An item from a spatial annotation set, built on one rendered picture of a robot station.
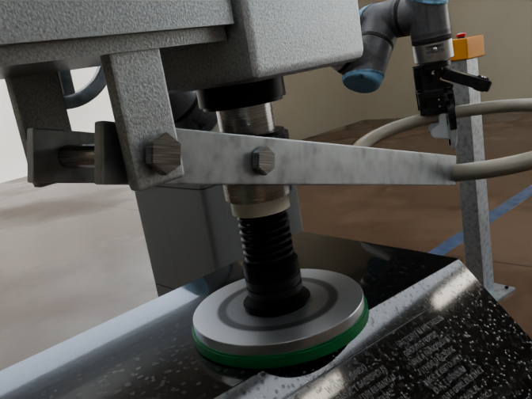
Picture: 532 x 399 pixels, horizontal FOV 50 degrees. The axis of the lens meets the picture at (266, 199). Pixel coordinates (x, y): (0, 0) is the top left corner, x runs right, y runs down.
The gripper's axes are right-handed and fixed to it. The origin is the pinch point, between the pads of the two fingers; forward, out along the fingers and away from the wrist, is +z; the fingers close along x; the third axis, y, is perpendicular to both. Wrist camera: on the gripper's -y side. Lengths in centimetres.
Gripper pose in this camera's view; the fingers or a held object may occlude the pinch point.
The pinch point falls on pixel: (454, 142)
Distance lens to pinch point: 146.8
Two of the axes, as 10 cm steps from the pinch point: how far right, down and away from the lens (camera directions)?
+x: -1.6, 3.2, -9.3
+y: -9.6, 1.6, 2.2
